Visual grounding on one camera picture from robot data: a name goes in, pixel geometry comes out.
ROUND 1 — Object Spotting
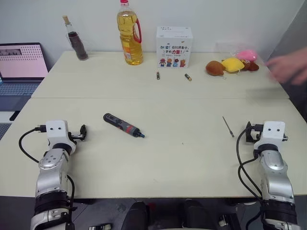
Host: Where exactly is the grey red electric screwdriver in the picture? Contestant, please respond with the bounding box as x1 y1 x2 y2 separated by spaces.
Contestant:
103 113 146 139

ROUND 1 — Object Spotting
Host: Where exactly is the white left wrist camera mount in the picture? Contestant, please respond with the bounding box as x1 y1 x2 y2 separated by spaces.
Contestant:
45 120 75 147

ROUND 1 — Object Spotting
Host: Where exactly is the corked glass bottle dark liquid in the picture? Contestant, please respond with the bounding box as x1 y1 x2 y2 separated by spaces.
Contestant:
62 15 89 61

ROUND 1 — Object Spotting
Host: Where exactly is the yellow cooking oil bottle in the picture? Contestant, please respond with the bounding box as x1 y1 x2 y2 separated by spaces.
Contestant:
116 0 144 66

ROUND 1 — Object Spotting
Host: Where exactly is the thin metal screwdriver bit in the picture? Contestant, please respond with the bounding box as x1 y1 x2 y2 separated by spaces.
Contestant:
222 115 235 138

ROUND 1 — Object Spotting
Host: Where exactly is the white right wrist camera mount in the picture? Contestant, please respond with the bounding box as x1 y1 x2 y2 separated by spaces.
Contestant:
260 120 286 147

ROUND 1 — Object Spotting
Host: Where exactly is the white cartoon print box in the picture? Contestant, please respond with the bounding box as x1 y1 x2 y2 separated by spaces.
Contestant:
155 26 194 69

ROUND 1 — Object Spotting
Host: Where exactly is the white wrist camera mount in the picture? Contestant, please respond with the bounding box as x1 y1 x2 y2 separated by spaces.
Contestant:
45 120 75 147
260 120 286 147

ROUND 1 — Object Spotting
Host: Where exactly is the silver laptop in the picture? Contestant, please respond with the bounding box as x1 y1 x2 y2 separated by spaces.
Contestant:
0 43 49 112

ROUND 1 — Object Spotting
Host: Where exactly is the person's bare hand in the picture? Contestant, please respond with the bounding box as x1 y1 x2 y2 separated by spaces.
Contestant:
264 46 307 85

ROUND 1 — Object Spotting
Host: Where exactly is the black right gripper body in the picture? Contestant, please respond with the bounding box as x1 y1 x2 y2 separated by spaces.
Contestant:
250 123 264 144

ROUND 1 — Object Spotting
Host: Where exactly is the dark brown plush toy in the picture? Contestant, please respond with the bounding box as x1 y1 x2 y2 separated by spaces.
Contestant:
240 59 260 72

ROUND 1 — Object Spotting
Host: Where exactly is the pink plush toy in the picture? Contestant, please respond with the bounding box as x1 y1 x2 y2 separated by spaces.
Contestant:
236 49 258 62

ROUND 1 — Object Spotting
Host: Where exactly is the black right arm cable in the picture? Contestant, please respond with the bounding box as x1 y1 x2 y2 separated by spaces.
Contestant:
236 128 265 203

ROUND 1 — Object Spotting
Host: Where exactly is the dark rounded shape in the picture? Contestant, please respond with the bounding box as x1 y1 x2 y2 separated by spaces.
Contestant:
121 200 149 230

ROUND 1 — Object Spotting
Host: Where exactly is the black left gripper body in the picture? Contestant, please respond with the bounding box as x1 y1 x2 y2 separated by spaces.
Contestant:
68 130 83 143

